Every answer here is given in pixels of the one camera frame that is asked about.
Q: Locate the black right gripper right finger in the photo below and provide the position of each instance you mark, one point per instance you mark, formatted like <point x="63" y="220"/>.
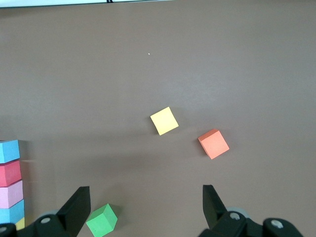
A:
<point x="217" y="217"/>

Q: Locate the blue foam cube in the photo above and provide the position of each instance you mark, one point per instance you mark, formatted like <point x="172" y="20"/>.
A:
<point x="8" y="151"/>
<point x="12" y="212"/>

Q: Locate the large table cover mat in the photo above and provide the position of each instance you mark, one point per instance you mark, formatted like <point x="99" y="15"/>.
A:
<point x="158" y="61"/>

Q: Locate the orange foam cube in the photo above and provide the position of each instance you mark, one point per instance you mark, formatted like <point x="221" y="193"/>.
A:
<point x="214" y="145"/>

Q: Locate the yellow foam cube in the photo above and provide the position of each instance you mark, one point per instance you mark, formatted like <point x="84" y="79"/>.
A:
<point x="164" y="121"/>
<point x="20" y="224"/>

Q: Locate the green foam cube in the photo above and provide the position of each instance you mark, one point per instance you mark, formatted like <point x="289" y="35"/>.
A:
<point x="102" y="221"/>

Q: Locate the red foam cube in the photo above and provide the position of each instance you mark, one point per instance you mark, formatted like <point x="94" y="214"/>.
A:
<point x="10" y="173"/>

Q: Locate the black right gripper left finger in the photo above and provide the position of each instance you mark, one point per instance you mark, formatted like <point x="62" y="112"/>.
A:
<point x="74" y="209"/>

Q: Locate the pink foam cube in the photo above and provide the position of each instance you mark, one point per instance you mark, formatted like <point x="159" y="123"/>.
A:
<point x="11" y="194"/>

